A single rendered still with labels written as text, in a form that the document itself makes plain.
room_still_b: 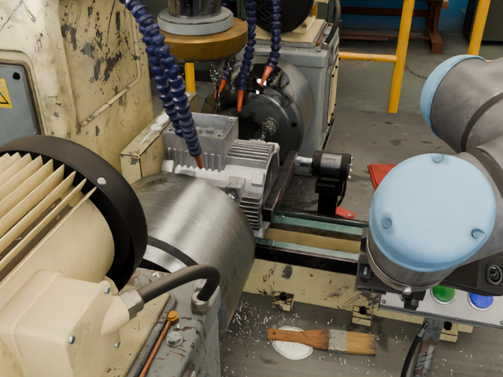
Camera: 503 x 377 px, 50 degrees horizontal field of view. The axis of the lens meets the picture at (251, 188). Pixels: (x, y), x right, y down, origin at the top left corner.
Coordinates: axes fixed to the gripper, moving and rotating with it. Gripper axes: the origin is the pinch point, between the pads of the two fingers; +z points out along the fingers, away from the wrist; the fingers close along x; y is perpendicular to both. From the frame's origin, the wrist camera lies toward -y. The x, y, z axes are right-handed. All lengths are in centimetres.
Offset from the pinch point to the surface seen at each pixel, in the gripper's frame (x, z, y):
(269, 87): -42, 26, 32
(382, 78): -222, 326, 10
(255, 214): -11.1, 17.4, 27.1
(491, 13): -327, 374, -79
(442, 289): -0.1, 1.0, -4.7
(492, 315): 2.1, 1.8, -11.6
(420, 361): 9.4, 14.2, -4.3
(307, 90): -49, 38, 25
